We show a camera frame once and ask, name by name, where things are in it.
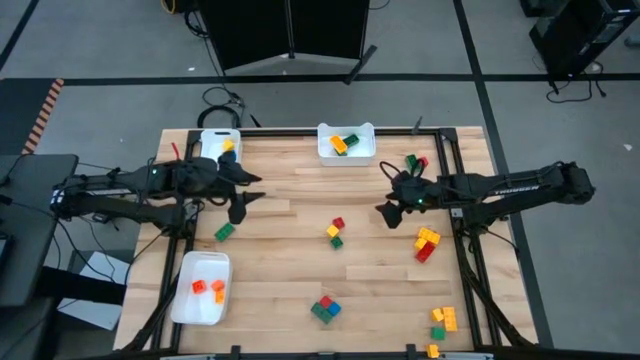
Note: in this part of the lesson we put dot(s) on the long red block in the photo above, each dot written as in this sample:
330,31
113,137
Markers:
425,253

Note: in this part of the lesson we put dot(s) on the black side desk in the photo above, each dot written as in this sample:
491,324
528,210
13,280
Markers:
30,240

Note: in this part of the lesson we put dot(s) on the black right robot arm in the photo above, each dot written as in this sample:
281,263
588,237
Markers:
475,185

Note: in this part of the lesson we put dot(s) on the black folding screen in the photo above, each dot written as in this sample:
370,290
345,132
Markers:
250,30

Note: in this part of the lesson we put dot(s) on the small red block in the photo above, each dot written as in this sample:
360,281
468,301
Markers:
339,223
423,161
326,301

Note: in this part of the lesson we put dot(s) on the small orange block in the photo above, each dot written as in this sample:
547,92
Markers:
199,286
217,285
220,297

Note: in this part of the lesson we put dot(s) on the black aluminium table frame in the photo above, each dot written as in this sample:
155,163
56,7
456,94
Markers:
290,132

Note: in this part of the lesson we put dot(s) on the black equipment cart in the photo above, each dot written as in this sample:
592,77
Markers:
575,35

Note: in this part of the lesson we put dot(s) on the narrow white plastic bin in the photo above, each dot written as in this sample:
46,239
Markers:
210,145

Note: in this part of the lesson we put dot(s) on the small green block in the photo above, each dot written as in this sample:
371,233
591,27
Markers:
336,242
438,333

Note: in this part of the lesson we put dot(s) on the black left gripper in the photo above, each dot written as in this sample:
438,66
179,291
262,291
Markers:
215,180

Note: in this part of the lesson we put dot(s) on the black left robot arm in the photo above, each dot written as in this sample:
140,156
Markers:
125,180

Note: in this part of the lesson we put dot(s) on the small blue block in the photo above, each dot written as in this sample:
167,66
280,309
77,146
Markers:
233,155
334,309

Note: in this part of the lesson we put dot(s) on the white sheet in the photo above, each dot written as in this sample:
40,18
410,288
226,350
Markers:
107,270

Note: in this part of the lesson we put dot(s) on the black mat with hazard stripes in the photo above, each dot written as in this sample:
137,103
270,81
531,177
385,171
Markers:
25,110

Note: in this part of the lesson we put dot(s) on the large white plastic bin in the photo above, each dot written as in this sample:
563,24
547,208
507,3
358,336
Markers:
200,310

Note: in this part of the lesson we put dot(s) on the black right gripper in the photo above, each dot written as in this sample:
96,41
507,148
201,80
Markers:
415,190

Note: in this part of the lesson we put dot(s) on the long yellow block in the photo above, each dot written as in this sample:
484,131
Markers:
429,236
450,320

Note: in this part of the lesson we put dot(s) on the small yellow block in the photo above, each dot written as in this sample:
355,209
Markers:
228,145
332,230
433,351
420,244
437,314

